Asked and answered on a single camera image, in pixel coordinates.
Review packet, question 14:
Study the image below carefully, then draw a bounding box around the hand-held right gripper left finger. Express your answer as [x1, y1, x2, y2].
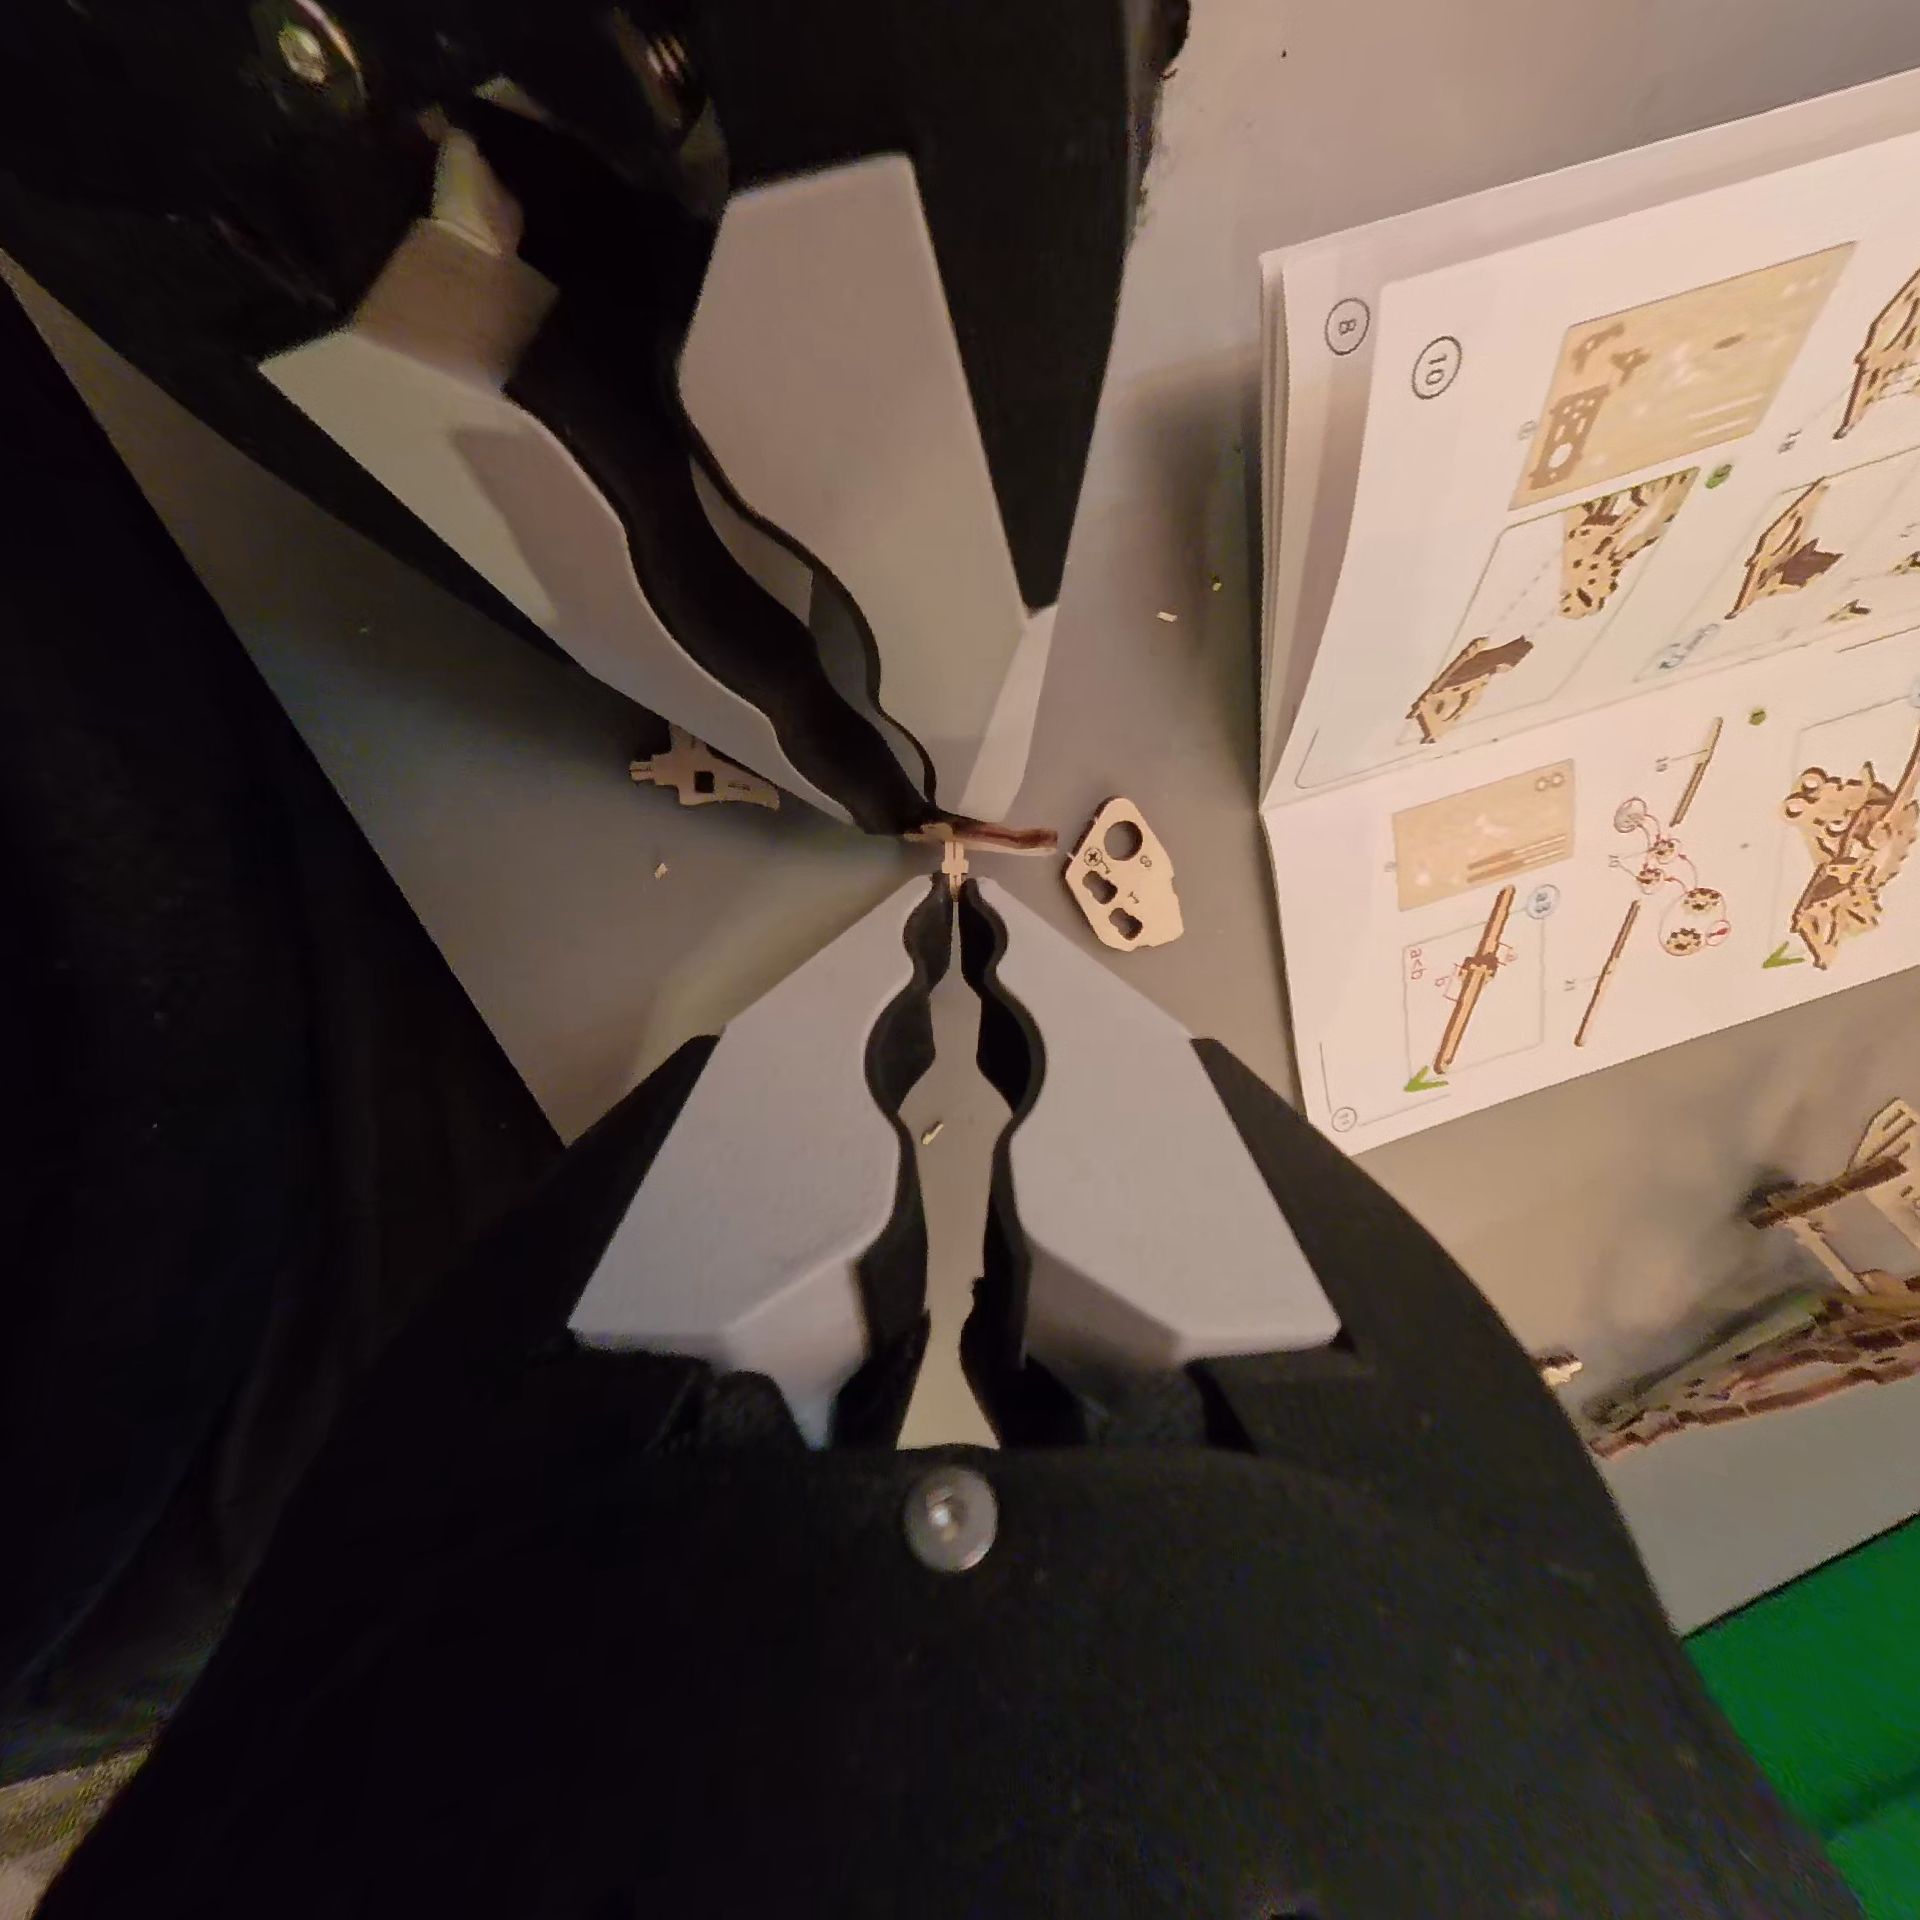
[566, 870, 962, 1450]

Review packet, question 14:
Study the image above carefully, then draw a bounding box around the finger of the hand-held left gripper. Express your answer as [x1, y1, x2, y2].
[257, 132, 941, 839]
[677, 147, 1062, 821]

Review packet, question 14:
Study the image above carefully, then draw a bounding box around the small notched wooden part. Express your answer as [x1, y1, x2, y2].
[628, 726, 783, 815]

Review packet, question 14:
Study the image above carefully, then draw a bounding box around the dark cloth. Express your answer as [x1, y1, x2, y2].
[0, 285, 569, 1729]

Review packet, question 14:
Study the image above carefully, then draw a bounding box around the green mat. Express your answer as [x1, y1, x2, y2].
[1677, 1514, 1920, 1920]

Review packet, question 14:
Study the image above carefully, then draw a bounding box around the oval wooden plate with holes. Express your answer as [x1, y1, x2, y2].
[1062, 799, 1188, 953]

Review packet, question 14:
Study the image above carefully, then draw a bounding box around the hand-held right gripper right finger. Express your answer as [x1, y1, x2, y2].
[960, 877, 1343, 1410]

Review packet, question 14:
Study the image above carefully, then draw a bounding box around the white instruction booklet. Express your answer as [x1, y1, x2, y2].
[1258, 66, 1920, 1158]

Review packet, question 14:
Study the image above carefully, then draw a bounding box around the wooden model assembly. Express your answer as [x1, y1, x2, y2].
[1572, 1099, 1920, 1466]

